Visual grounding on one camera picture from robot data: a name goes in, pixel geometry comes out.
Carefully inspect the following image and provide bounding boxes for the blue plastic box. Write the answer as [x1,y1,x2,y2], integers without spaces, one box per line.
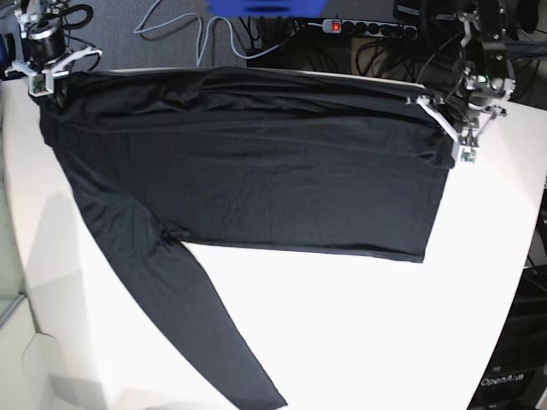
[208,0,327,18]

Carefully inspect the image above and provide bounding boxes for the black OpenArm case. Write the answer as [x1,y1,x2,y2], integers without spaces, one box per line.
[468,265,546,409]

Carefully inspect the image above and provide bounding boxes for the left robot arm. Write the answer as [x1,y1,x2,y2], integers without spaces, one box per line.
[407,1,516,163]

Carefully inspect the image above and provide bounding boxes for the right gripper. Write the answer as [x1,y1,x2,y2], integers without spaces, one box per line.
[5,25,103,108]

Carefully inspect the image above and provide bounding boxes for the white power strip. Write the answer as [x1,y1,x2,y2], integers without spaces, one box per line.
[319,19,418,40]

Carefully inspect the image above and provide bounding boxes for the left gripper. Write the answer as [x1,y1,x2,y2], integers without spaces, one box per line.
[406,95,507,164]

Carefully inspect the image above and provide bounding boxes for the light grey cable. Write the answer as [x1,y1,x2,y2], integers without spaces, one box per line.
[134,8,300,66]

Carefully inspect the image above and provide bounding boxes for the dark long-sleeve T-shirt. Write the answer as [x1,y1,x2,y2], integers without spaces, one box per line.
[36,67,455,409]

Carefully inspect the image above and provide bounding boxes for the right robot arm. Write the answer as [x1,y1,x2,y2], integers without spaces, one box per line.
[2,1,103,106]

